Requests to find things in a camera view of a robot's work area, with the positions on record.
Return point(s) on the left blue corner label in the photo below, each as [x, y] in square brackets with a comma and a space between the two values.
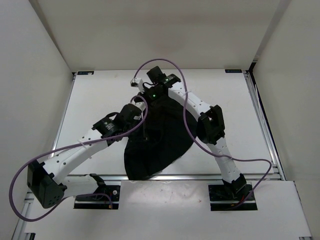
[85, 73]

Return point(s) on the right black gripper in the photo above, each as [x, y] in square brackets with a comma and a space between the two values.
[146, 90]

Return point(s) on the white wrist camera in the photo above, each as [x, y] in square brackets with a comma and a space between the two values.
[136, 82]
[140, 104]

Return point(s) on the aluminium front rail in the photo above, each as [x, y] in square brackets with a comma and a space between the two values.
[166, 177]

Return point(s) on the right blue corner label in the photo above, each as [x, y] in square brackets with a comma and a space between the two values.
[233, 71]

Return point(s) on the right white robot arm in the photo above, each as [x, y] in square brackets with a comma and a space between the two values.
[210, 128]

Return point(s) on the blue corner label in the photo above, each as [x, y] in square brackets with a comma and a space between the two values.
[85, 73]
[233, 71]

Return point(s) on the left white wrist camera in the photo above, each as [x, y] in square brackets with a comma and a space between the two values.
[140, 104]

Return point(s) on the aluminium right side rail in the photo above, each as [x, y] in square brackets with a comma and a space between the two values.
[264, 125]

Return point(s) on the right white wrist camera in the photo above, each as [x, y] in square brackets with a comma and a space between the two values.
[136, 82]

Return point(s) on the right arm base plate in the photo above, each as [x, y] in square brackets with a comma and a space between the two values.
[221, 200]

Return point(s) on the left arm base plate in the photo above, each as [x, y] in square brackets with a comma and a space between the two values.
[106, 198]

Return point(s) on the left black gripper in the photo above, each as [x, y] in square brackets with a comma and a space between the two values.
[138, 120]

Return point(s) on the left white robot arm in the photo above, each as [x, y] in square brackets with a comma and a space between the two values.
[49, 180]

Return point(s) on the black skirt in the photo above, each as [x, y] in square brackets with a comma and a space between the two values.
[160, 141]

